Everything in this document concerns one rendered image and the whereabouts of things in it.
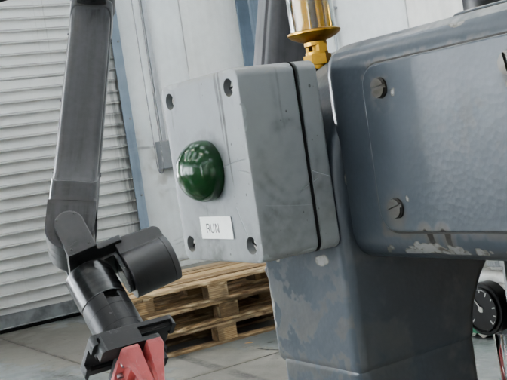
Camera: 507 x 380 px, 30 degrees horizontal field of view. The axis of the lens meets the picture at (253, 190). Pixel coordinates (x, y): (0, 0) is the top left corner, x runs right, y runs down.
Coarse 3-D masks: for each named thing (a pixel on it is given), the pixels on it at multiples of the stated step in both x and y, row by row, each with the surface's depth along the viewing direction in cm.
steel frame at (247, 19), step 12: (240, 0) 928; (252, 0) 927; (240, 12) 928; (252, 12) 931; (240, 24) 927; (252, 24) 934; (240, 36) 929; (252, 36) 934; (252, 48) 934; (252, 60) 933
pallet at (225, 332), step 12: (264, 300) 681; (264, 312) 639; (180, 324) 636; (216, 324) 620; (228, 324) 624; (240, 324) 669; (168, 336) 602; (180, 336) 656; (192, 336) 651; (204, 336) 653; (216, 336) 624; (228, 336) 624; (240, 336) 629; (192, 348) 612
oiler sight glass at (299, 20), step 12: (288, 0) 50; (300, 0) 50; (312, 0) 50; (324, 0) 50; (288, 12) 50; (300, 12) 50; (312, 12) 50; (324, 12) 50; (300, 24) 50; (312, 24) 50; (324, 24) 50
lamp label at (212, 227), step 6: (204, 216) 47; (210, 216) 46; (216, 216) 46; (222, 216) 45; (228, 216) 45; (204, 222) 47; (210, 222) 46; (216, 222) 46; (222, 222) 45; (228, 222) 45; (204, 228) 47; (210, 228) 46; (216, 228) 46; (222, 228) 45; (228, 228) 45; (204, 234) 47; (210, 234) 46; (216, 234) 46; (222, 234) 45; (228, 234) 45
